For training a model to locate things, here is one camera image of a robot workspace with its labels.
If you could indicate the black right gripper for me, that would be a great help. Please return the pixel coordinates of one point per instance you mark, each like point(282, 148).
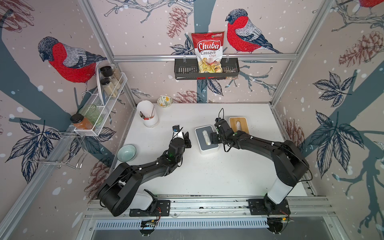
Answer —
point(213, 138)

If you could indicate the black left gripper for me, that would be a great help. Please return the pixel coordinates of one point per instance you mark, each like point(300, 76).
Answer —
point(186, 140)

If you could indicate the white tissue box base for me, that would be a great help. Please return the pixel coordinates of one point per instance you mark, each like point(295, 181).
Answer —
point(208, 149)

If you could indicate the orange yellow tissue pack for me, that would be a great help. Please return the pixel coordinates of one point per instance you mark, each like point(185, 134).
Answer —
point(238, 125)

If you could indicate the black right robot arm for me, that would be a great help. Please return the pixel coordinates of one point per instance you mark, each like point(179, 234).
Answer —
point(290, 165)

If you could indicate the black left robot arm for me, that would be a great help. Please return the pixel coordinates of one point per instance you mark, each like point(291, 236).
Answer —
point(119, 189)

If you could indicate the floral patterned small bowl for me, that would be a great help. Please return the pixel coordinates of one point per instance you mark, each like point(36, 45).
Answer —
point(164, 101)

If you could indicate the white utensil holder cup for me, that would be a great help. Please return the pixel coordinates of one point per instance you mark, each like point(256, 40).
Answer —
point(146, 108)

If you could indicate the light green bowl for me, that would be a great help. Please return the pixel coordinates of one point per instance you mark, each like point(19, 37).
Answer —
point(126, 153)

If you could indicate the black lid spice jar front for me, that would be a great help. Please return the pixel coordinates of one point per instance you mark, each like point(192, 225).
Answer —
point(108, 87)

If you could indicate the black lid spice jar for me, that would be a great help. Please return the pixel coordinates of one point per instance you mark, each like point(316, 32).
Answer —
point(108, 87)
point(108, 72)

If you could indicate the red Chuba chips bag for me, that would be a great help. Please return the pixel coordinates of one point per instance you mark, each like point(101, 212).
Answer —
point(209, 51)

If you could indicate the green glass cup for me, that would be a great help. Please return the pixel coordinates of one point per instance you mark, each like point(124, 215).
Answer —
point(92, 113)

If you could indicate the black lid spice jar rear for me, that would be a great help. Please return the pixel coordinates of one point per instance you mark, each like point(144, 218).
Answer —
point(108, 72)

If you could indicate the orange sauce jar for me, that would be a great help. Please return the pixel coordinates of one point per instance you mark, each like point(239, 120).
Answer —
point(81, 122)

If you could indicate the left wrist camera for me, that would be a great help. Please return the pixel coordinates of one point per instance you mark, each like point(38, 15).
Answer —
point(176, 130)

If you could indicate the black wire wall basket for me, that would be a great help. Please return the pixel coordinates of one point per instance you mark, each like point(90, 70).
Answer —
point(188, 70)

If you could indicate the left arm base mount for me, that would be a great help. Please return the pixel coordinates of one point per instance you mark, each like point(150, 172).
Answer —
point(146, 204)

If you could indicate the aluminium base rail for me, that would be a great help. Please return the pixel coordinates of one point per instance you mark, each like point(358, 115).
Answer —
point(203, 212)

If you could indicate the white wire wall shelf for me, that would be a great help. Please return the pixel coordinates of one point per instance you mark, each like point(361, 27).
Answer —
point(105, 104)

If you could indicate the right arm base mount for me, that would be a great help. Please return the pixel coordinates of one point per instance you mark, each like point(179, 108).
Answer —
point(278, 215)

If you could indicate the chrome wire wall rack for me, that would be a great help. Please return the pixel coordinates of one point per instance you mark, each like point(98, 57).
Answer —
point(70, 152)

